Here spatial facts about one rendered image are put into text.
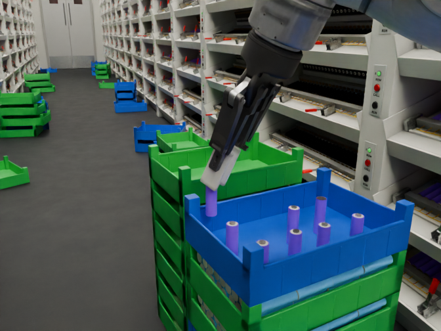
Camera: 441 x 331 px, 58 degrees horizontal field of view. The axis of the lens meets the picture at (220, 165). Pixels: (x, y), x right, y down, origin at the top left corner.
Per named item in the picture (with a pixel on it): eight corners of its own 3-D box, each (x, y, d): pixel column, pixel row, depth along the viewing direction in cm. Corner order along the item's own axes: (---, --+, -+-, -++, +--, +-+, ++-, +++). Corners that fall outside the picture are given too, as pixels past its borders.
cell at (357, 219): (354, 256, 61) (358, 217, 59) (345, 251, 62) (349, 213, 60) (362, 253, 62) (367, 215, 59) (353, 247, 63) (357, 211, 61)
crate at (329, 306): (248, 358, 52) (249, 308, 50) (186, 280, 69) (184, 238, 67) (400, 291, 66) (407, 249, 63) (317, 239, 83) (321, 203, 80)
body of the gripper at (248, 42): (268, 25, 55) (242, 85, 60) (238, 25, 48) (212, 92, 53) (314, 50, 53) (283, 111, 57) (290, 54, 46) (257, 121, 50)
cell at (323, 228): (320, 267, 58) (324, 227, 56) (312, 261, 59) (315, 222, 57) (330, 264, 59) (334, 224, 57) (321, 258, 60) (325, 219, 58)
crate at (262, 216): (249, 308, 50) (251, 252, 47) (184, 238, 67) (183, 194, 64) (407, 249, 63) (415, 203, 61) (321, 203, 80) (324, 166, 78)
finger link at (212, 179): (234, 153, 58) (231, 154, 57) (216, 190, 61) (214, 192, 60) (218, 142, 59) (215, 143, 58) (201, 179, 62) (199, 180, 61)
